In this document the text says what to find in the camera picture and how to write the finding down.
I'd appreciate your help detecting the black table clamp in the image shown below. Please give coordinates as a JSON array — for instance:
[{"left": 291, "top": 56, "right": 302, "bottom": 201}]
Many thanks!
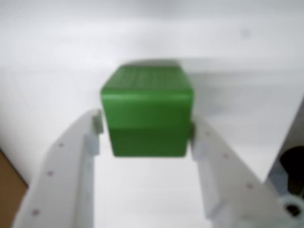
[{"left": 279, "top": 145, "right": 304, "bottom": 198}]

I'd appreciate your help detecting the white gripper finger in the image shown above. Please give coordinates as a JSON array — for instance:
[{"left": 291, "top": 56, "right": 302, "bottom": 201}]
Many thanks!
[
  {"left": 10, "top": 109, "right": 104, "bottom": 228},
  {"left": 189, "top": 118, "right": 285, "bottom": 228}
]

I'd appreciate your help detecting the brown cardboard box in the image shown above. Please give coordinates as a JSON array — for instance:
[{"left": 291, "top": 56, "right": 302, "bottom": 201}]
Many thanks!
[{"left": 0, "top": 147, "right": 29, "bottom": 207}]

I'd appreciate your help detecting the green cube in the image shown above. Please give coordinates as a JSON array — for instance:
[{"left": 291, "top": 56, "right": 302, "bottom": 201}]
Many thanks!
[{"left": 99, "top": 63, "right": 196, "bottom": 159}]

